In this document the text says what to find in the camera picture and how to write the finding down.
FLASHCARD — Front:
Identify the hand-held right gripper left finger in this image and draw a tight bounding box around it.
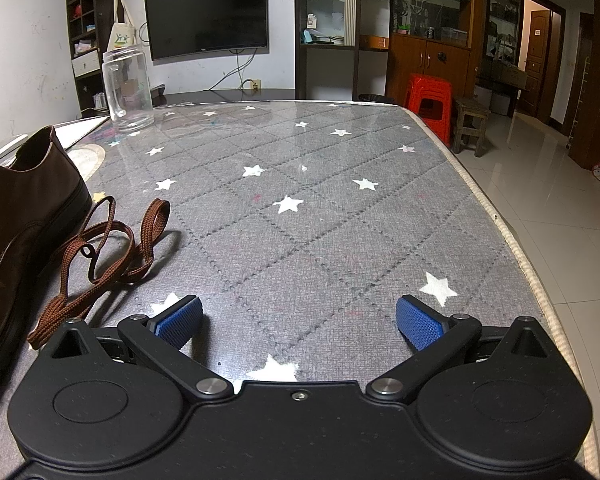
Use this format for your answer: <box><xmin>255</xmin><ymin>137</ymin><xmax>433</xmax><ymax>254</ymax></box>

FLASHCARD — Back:
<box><xmin>50</xmin><ymin>295</ymin><xmax>235</xmax><ymax>402</ymax></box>

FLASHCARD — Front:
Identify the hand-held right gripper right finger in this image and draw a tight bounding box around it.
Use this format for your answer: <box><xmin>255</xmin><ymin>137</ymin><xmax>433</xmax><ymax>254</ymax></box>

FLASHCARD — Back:
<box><xmin>365</xmin><ymin>294</ymin><xmax>556</xmax><ymax>403</ymax></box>

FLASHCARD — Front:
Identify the brown shoelace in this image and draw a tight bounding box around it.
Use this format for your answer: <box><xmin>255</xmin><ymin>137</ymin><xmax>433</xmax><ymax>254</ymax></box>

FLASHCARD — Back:
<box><xmin>27</xmin><ymin>198</ymin><xmax>172</xmax><ymax>348</ymax></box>

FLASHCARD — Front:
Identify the brown leather shoe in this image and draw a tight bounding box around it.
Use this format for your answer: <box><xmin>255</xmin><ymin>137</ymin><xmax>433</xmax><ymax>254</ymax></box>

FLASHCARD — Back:
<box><xmin>0</xmin><ymin>126</ymin><xmax>93</xmax><ymax>401</ymax></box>

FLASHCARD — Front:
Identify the grey star-print quilted mat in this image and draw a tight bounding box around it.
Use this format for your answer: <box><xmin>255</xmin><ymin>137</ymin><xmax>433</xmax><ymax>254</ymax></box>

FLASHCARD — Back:
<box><xmin>0</xmin><ymin>100</ymin><xmax>563</xmax><ymax>480</ymax></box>

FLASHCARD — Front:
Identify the white paper sheet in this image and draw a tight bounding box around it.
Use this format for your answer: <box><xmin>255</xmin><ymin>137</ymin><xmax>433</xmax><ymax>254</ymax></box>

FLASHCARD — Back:
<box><xmin>55</xmin><ymin>116</ymin><xmax>112</xmax><ymax>151</ymax></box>

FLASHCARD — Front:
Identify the small wooden stool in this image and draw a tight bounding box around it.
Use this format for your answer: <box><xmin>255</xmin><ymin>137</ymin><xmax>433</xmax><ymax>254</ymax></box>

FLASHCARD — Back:
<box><xmin>452</xmin><ymin>96</ymin><xmax>492</xmax><ymax>157</ymax></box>

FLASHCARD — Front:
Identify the clear glass mug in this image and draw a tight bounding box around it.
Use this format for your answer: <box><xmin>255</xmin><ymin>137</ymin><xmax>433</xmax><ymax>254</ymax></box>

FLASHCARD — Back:
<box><xmin>101</xmin><ymin>49</ymin><xmax>156</xmax><ymax>133</ymax></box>

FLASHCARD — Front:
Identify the dark television stand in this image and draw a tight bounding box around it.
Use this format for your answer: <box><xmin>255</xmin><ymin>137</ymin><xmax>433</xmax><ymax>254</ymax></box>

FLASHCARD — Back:
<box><xmin>152</xmin><ymin>87</ymin><xmax>301</xmax><ymax>106</ymax></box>

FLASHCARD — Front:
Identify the red plastic stool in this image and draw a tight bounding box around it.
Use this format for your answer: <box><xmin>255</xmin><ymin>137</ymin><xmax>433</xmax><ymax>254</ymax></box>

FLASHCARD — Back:
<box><xmin>405</xmin><ymin>73</ymin><xmax>453</xmax><ymax>147</ymax></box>

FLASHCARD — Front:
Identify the wooden display cabinet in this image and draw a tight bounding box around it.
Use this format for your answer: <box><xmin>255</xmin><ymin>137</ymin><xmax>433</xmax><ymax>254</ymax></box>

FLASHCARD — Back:
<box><xmin>387</xmin><ymin>0</ymin><xmax>486</xmax><ymax>111</ymax></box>

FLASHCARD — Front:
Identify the brown panelled door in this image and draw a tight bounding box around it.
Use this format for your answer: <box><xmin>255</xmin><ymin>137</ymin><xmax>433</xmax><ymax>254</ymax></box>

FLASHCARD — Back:
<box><xmin>517</xmin><ymin>0</ymin><xmax>567</xmax><ymax>126</ymax></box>

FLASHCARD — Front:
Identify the white canvas tote bag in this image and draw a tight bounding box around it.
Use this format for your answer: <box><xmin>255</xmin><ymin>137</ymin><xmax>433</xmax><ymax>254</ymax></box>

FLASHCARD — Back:
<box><xmin>109</xmin><ymin>0</ymin><xmax>138</xmax><ymax>53</ymax></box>

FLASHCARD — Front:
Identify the black flat television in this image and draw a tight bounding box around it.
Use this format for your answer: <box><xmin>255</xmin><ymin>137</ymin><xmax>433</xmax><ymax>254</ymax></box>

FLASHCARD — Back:
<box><xmin>144</xmin><ymin>0</ymin><xmax>271</xmax><ymax>62</ymax></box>

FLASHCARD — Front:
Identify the dark bookshelf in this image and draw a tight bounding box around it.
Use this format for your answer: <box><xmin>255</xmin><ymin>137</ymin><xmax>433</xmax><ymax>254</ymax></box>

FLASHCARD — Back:
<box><xmin>66</xmin><ymin>0</ymin><xmax>123</xmax><ymax>111</ymax></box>

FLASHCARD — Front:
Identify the glass shelf display unit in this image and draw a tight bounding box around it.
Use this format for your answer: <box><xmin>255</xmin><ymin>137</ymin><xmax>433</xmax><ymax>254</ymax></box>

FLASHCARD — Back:
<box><xmin>295</xmin><ymin>0</ymin><xmax>393</xmax><ymax>103</ymax></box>

